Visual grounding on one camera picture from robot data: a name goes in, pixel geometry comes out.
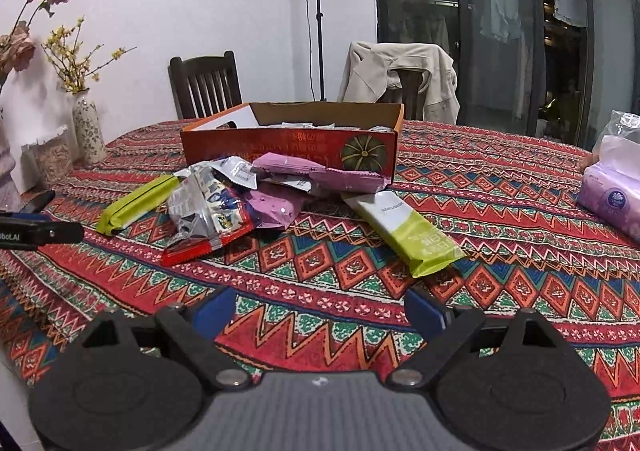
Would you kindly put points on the wooden chair with jacket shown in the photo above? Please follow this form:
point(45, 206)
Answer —
point(407, 87)

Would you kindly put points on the glass sliding door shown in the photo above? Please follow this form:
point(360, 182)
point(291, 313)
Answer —
point(554, 69)

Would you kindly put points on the purple tissue pack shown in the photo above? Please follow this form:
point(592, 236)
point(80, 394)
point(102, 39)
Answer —
point(610, 187)

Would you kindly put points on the beige jacket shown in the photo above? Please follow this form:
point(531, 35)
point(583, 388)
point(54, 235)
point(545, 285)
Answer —
point(371, 69)

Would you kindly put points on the silver red snack bag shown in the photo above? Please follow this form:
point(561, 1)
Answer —
point(208, 214)

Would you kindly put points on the black light stand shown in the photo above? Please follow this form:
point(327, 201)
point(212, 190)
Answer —
point(319, 46)

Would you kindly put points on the green white snack pack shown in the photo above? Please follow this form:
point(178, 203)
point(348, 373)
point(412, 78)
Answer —
point(420, 245)

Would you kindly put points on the green snack pack left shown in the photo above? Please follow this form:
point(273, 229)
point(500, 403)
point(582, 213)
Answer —
point(125, 211)

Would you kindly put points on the colourful patterned tablecloth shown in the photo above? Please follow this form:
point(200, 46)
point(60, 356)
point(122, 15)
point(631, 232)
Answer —
point(326, 294)

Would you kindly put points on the white grey snack packet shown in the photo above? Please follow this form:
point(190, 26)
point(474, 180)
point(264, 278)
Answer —
point(238, 171)

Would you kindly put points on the pink dried flowers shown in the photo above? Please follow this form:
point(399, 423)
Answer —
point(17, 47)

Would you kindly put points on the clear plastic bag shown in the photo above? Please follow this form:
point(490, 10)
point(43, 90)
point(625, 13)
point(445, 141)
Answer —
point(620, 124)

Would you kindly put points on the orange cardboard box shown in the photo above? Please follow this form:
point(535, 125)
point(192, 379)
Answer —
point(350, 136)

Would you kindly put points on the yellow flower branches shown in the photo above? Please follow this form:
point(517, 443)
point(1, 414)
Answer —
point(72, 62)

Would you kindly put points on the pink snack pack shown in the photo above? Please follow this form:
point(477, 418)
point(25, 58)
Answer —
point(275, 206)
point(327, 178)

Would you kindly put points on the floral ceramic vase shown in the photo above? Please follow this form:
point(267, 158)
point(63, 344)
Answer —
point(88, 131)

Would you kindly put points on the dark wooden chair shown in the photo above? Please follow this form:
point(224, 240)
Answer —
point(204, 86)

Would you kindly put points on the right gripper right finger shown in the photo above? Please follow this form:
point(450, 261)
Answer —
point(500, 384)

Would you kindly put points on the patterned lace container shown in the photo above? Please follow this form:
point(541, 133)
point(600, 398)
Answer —
point(52, 156)

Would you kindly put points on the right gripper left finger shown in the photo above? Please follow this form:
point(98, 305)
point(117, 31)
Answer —
point(136, 383)

